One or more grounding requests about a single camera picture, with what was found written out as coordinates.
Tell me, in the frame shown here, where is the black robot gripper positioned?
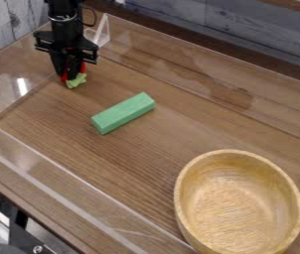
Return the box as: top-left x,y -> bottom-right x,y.
34,31 -> 100,80

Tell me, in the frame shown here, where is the red plush strawberry green leaf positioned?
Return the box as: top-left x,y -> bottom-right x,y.
62,63 -> 86,88

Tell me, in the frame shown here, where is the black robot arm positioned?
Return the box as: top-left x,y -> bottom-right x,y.
34,0 -> 100,81

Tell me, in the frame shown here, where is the green rectangular foam block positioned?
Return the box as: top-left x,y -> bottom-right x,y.
90,92 -> 156,135

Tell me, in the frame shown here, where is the wooden oval bowl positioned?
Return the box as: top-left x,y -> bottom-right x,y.
175,149 -> 300,254

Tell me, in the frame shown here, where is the clear acrylic tray enclosure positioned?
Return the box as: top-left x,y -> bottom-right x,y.
0,18 -> 300,254

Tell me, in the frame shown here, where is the black metal table frame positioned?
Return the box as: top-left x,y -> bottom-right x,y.
0,180 -> 71,254

